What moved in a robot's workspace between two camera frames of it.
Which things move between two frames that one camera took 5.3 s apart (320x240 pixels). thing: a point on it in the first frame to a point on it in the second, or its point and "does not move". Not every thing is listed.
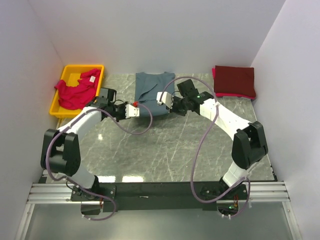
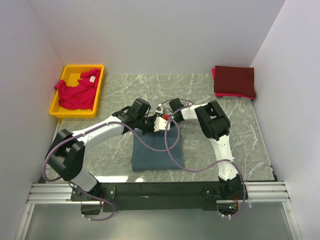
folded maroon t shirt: x=234 y=79 does not move
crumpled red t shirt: x=80 y=96 does not move
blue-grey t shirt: x=147 y=86 to x=143 y=158
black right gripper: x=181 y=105 to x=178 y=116
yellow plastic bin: x=71 y=74 does not move
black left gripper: x=123 y=116 to x=151 y=130
